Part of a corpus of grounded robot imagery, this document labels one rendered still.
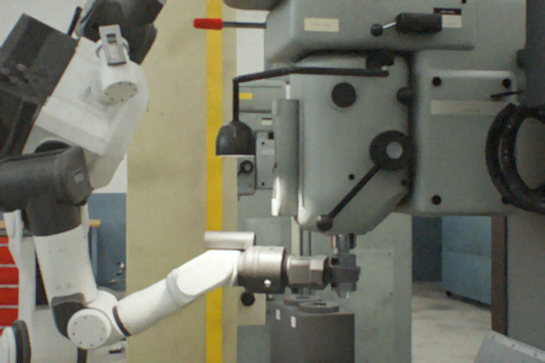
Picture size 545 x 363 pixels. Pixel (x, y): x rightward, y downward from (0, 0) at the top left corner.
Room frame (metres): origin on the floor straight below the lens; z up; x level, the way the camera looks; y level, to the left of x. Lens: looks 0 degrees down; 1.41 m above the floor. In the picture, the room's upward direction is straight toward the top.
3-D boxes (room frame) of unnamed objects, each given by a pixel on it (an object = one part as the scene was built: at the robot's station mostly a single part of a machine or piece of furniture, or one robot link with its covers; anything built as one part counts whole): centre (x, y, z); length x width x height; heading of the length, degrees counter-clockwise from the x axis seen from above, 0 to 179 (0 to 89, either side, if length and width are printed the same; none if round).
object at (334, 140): (1.53, -0.13, 1.47); 0.21 x 0.19 x 0.32; 12
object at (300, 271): (1.55, -0.04, 1.23); 0.13 x 0.12 x 0.10; 170
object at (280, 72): (1.39, 0.02, 1.58); 0.17 x 0.01 x 0.01; 35
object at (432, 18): (1.41, -0.22, 1.66); 0.12 x 0.04 x 0.04; 102
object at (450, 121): (1.57, -0.32, 1.47); 0.24 x 0.19 x 0.26; 12
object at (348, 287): (1.53, -0.13, 1.23); 0.05 x 0.05 x 0.06
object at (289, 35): (1.54, -0.17, 1.68); 0.34 x 0.24 x 0.10; 102
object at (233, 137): (1.46, 0.07, 1.48); 0.07 x 0.07 x 0.06
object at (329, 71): (1.35, -0.11, 1.58); 0.17 x 0.01 x 0.01; 107
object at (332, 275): (1.50, -0.12, 1.23); 0.06 x 0.02 x 0.03; 80
